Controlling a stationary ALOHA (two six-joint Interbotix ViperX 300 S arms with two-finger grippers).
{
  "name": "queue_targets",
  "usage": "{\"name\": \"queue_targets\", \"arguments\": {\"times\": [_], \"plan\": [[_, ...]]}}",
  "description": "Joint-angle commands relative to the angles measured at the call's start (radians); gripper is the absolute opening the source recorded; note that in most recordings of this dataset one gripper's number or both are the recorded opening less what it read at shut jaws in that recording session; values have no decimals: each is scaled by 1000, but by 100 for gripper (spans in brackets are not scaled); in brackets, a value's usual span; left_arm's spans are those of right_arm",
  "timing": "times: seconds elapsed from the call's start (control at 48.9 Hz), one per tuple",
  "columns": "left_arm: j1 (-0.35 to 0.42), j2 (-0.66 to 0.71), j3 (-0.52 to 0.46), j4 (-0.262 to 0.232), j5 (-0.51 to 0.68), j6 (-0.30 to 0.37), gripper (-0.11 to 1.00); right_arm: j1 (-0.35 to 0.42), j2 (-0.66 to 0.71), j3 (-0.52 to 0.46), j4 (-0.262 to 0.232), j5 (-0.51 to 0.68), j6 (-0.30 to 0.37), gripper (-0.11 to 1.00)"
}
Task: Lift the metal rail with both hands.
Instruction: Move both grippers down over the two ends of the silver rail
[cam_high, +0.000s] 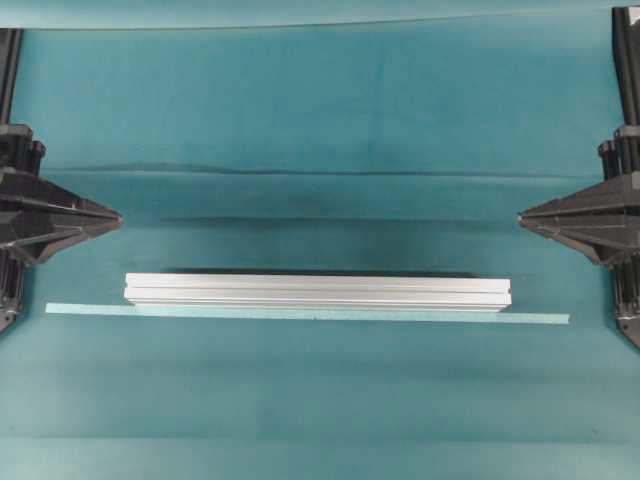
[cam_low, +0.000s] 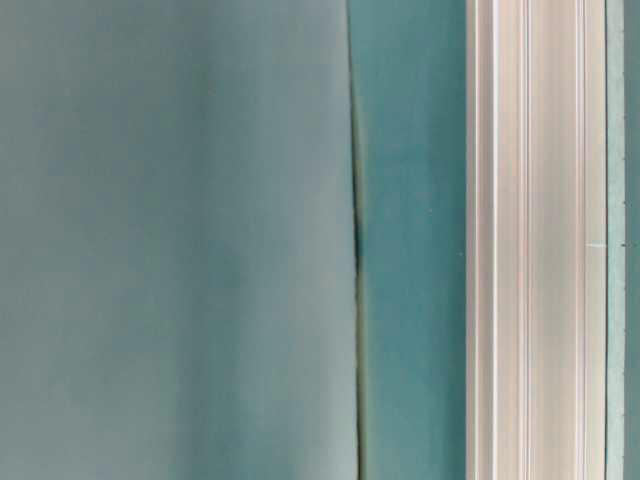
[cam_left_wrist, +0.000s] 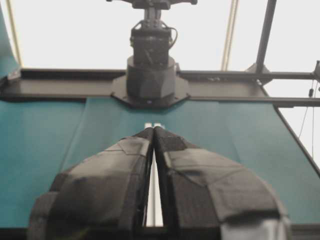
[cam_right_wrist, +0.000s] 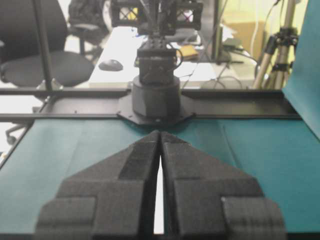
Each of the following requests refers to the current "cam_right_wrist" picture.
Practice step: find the teal table cloth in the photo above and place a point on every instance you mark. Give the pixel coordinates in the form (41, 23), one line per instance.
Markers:
(282, 154)

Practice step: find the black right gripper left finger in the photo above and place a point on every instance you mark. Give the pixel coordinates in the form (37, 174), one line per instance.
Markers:
(112, 198)

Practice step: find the silver camera tripod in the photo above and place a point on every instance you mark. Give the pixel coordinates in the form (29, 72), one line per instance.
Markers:
(274, 68)

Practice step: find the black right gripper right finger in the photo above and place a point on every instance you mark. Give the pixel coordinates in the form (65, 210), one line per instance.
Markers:
(205, 197)

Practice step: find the white desk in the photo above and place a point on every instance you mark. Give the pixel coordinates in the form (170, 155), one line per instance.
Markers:
(154, 62)

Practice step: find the black computer mouse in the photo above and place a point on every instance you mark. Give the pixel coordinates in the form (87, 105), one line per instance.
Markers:
(110, 65)

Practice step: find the black office chair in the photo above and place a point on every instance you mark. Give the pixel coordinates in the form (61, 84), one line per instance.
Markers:
(20, 58)

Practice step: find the black frame rail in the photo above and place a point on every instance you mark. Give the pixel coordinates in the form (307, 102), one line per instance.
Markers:
(152, 107)

